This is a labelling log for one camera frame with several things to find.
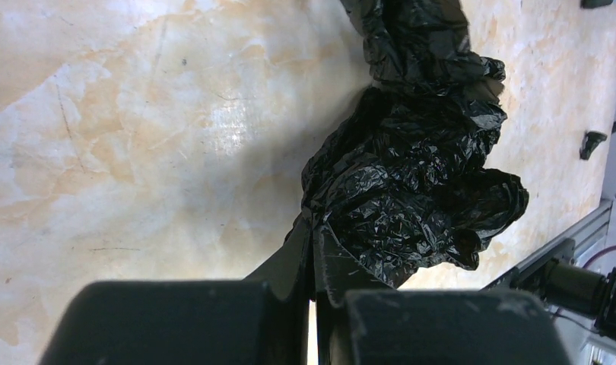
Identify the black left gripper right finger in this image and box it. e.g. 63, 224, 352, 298
313, 226, 570, 364

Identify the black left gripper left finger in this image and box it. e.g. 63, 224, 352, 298
40, 218, 311, 364

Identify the black trash bag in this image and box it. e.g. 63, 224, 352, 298
302, 1, 529, 287

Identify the small black plastic clip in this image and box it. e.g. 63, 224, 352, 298
579, 131, 608, 160

